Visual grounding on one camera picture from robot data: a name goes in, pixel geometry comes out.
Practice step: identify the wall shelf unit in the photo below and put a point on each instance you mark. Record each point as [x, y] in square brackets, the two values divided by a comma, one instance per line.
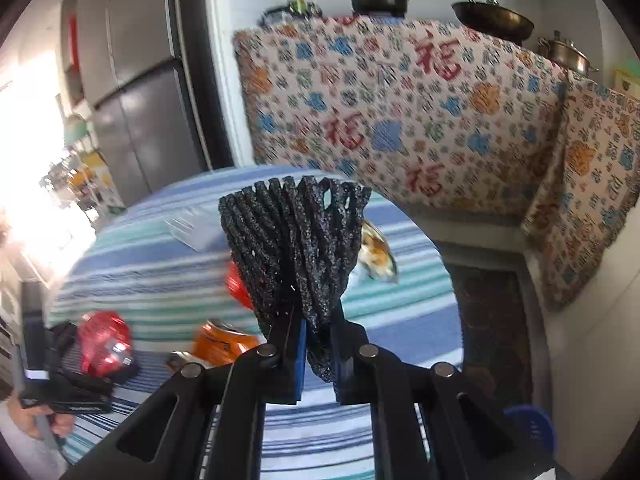
[72, 45]

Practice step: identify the yellow cap seasoning bottle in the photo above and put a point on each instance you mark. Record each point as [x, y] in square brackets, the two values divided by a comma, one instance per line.
[297, 2]

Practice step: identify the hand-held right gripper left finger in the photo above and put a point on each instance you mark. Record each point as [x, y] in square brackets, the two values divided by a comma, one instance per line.
[299, 360]

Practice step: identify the yellow cardboard box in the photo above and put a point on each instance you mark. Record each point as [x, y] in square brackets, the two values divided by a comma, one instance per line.
[102, 185]

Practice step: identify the blue plastic basket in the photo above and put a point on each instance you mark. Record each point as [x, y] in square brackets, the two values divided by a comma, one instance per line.
[532, 430]

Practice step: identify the red shiny snack packet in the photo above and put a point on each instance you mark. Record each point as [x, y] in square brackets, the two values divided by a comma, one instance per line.
[105, 342]

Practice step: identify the clear plastic box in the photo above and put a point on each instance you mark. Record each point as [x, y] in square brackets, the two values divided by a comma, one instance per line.
[195, 230]

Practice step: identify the large printed blanket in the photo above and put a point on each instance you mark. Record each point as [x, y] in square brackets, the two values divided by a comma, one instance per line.
[400, 110]

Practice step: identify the small printed blanket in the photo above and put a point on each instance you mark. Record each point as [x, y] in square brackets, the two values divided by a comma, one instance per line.
[585, 185]

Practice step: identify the dark metal wok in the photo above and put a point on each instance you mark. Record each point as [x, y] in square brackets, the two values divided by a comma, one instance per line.
[492, 22]

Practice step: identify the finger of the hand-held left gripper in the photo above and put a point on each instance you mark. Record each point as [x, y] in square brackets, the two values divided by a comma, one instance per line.
[62, 335]
[125, 371]

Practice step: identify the green yellow box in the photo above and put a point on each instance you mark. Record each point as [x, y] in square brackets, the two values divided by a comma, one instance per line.
[627, 85]

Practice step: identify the patterned floor mat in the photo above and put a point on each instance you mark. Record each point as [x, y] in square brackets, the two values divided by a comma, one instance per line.
[492, 335]

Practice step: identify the blue striped tablecloth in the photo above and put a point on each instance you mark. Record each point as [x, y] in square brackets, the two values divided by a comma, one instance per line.
[150, 280]

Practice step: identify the person's left hand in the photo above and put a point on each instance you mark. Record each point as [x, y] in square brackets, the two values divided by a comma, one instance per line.
[35, 417]

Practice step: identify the orange snack wrapper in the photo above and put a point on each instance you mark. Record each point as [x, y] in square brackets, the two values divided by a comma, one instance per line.
[220, 345]

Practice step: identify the steel pot with lid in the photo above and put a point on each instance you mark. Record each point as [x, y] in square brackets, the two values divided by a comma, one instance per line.
[567, 55]

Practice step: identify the black mesh net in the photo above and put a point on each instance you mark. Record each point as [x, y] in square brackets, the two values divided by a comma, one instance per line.
[300, 240]

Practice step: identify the white kitchen cabinet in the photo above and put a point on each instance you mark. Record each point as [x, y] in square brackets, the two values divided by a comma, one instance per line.
[590, 370]

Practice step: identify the grey refrigerator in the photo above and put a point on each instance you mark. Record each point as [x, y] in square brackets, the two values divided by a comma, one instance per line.
[135, 85]

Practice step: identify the rack with green basins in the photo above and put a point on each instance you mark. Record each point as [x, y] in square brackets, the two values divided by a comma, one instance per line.
[77, 132]

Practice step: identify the silver yellow snack packet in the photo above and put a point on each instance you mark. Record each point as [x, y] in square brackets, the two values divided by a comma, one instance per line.
[377, 255]

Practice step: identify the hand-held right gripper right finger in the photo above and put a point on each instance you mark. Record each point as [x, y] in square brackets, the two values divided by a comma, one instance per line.
[345, 375]

